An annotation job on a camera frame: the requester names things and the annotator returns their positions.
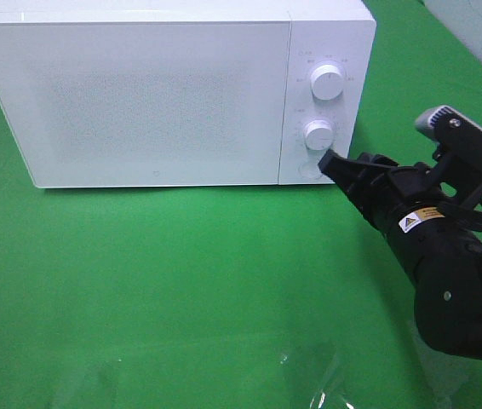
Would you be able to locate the clear plastic film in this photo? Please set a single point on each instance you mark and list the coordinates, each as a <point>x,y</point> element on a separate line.
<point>328,373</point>

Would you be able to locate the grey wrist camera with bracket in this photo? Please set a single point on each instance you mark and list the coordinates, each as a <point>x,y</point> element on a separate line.
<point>458,154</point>

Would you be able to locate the green table mat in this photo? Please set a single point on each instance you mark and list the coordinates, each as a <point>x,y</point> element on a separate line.
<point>182,297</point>

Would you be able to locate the white microwave door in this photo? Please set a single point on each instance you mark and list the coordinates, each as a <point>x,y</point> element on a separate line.
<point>136,105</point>

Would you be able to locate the white microwave oven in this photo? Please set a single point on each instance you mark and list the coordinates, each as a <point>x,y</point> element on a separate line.
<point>340,32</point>

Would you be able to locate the round door release button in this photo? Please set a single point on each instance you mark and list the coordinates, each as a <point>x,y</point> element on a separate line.
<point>310,170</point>

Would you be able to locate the white microwave knob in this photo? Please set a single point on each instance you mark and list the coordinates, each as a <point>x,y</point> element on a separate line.
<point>318,135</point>
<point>327,81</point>

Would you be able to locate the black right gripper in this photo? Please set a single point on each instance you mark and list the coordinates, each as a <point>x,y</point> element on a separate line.
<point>393,199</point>

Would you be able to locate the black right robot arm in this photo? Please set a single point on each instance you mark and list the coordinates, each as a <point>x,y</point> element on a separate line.
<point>446,273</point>

